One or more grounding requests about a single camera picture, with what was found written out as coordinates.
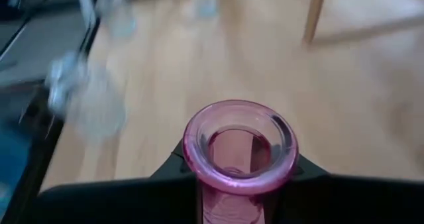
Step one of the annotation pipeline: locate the pink flared-neck glass vase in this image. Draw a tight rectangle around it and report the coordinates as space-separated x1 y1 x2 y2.
182 99 300 224

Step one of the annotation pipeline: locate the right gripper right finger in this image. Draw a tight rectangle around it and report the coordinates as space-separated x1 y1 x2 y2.
264 154 424 224

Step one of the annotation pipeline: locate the clear wide round vase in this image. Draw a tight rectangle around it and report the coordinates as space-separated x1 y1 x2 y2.
94 0 138 38

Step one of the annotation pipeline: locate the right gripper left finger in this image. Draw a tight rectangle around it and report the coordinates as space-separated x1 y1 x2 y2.
31 140 201 224

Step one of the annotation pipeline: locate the clear bulb glass vase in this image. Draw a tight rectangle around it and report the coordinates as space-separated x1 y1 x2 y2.
190 0 221 19

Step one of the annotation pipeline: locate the clear short glass vase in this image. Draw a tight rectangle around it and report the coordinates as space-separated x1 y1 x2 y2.
44 50 129 144

